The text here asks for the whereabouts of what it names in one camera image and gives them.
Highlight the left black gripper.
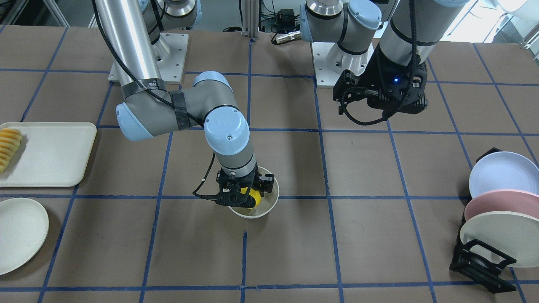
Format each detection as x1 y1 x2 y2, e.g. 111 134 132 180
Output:
332 46 429 115

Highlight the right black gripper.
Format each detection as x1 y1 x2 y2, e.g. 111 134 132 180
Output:
216 168 275 207

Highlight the yellow lemon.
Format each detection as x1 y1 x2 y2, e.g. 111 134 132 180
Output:
240 187 261 209

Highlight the white ceramic bowl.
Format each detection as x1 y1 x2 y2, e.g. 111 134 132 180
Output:
228 177 279 219

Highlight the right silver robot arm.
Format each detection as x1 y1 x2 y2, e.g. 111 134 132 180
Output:
92 0 275 209

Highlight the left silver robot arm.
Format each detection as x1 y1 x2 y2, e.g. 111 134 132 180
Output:
300 0 467 119

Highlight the lavender plate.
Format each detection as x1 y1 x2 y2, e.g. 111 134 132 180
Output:
468 151 539 198

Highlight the pink plate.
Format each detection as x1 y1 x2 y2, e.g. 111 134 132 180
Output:
464 189 539 220

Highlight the cream rectangular tray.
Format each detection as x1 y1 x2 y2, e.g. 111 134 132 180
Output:
0 122 97 188

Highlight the black dish rack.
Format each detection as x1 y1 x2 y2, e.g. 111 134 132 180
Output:
449 147 518 294

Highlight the cream plate in rack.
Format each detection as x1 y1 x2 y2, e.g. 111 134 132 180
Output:
459 211 539 267

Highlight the cream round plate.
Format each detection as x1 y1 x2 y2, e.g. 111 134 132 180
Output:
0 197 49 275

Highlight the sliced yellow pineapple toy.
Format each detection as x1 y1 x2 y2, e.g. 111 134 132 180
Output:
0 128 23 174

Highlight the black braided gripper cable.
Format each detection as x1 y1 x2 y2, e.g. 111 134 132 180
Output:
340 0 422 126

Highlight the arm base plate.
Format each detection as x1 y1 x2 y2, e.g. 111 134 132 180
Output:
311 42 374 88
108 33 189 84

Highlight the aluminium frame post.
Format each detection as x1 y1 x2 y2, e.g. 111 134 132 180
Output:
240 0 261 41

